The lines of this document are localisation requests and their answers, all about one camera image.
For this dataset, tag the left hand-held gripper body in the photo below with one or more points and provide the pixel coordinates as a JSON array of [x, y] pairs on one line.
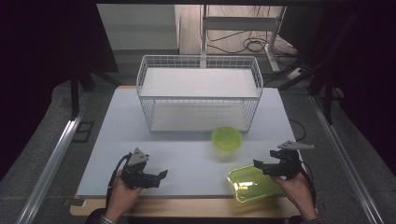
[[137, 174]]

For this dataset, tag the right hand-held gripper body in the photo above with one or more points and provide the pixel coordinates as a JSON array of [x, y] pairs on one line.
[[289, 165]]

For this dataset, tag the green rectangular plastic tray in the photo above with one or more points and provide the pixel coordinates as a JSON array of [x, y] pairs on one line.
[[249, 185]]

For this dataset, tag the person's left hand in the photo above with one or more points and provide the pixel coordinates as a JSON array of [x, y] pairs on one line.
[[123, 197]]

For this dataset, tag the person's right hand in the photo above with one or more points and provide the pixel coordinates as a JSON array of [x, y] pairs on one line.
[[295, 193]]

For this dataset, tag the green round plastic bowl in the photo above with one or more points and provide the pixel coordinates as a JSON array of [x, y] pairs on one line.
[[226, 139]]

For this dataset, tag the black metal stand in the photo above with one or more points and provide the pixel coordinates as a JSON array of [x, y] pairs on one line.
[[327, 93], [74, 93]]

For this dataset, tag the white power strip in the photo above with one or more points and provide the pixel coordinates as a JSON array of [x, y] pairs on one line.
[[294, 73]]

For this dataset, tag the dark curtain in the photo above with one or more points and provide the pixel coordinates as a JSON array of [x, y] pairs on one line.
[[364, 62]]

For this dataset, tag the white cabinet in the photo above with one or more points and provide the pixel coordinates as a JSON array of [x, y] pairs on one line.
[[138, 26]]

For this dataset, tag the aluminium rail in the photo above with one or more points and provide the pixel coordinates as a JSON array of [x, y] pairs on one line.
[[51, 165], [345, 158]]

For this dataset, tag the black floor bracket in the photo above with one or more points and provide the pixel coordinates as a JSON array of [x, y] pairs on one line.
[[83, 132]]

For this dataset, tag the white metal desk frame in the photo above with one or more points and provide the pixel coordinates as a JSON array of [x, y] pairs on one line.
[[239, 23]]

